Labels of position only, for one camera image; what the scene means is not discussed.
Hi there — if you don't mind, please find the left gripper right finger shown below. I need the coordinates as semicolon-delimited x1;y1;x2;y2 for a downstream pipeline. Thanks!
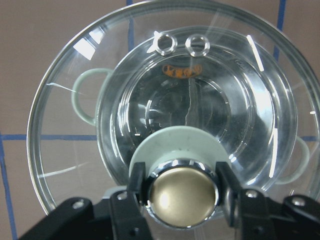
215;162;270;240

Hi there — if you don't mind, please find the pale green cooking pot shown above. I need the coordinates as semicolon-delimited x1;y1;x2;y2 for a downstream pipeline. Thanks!
71;26;310;189

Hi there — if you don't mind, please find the glass pot lid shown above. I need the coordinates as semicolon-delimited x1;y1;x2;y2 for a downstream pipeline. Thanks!
27;0;320;213

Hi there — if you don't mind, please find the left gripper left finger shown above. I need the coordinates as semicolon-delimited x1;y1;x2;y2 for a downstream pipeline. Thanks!
110;162;153;240

